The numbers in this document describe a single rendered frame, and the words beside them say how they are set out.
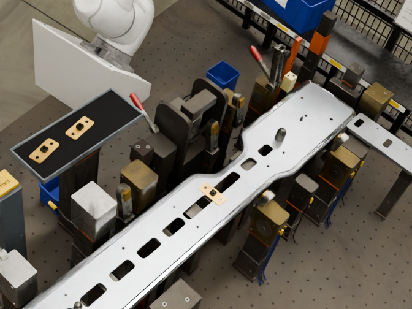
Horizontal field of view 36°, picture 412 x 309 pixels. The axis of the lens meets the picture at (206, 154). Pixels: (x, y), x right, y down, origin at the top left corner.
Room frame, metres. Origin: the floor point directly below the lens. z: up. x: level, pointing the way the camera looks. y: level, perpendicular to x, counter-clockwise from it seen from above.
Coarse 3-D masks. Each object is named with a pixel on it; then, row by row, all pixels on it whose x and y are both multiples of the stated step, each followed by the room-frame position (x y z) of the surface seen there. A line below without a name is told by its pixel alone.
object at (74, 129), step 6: (84, 120) 1.17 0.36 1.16; (90, 120) 1.18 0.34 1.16; (72, 126) 1.14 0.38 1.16; (78, 126) 1.14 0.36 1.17; (84, 126) 1.15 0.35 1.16; (90, 126) 1.16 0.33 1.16; (66, 132) 1.11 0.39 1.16; (72, 132) 1.12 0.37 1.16; (78, 132) 1.12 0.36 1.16; (72, 138) 1.10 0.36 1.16
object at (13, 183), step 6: (0, 174) 0.92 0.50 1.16; (6, 174) 0.93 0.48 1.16; (0, 180) 0.91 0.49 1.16; (6, 180) 0.91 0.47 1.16; (12, 180) 0.92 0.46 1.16; (0, 186) 0.89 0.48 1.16; (6, 186) 0.89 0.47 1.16; (12, 186) 0.90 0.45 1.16; (0, 192) 0.87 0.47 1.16; (6, 192) 0.88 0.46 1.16
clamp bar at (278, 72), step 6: (276, 48) 1.64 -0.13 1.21; (282, 48) 1.66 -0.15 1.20; (276, 54) 1.63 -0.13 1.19; (282, 54) 1.63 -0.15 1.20; (288, 54) 1.63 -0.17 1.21; (276, 60) 1.63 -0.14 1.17; (282, 60) 1.65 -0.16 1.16; (276, 66) 1.63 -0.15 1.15; (282, 66) 1.65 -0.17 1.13; (270, 72) 1.63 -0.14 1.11; (276, 72) 1.62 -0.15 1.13; (270, 78) 1.63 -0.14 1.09; (276, 78) 1.65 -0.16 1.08
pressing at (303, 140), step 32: (288, 96) 1.66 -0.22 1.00; (320, 96) 1.71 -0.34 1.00; (256, 128) 1.48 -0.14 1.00; (288, 128) 1.52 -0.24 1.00; (320, 128) 1.56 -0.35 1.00; (256, 160) 1.34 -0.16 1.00; (288, 160) 1.38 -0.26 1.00; (192, 192) 1.15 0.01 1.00; (224, 192) 1.18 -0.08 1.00; (256, 192) 1.22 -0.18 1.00; (128, 224) 0.98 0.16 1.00; (160, 224) 1.01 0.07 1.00; (192, 224) 1.04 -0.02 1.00; (224, 224) 1.07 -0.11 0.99; (96, 256) 0.86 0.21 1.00; (128, 256) 0.88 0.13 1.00; (160, 256) 0.91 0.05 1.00; (64, 288) 0.74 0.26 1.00; (128, 288) 0.79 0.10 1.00
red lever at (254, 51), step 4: (252, 48) 1.69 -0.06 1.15; (252, 52) 1.68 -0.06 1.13; (256, 52) 1.68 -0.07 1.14; (256, 56) 1.68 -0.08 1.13; (260, 56) 1.68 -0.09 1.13; (256, 60) 1.67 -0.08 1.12; (260, 60) 1.67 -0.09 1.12; (260, 64) 1.67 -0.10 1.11; (264, 64) 1.67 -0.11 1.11; (264, 68) 1.66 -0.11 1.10; (264, 72) 1.65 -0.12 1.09; (268, 72) 1.65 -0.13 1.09; (268, 76) 1.64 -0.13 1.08; (276, 84) 1.64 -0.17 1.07
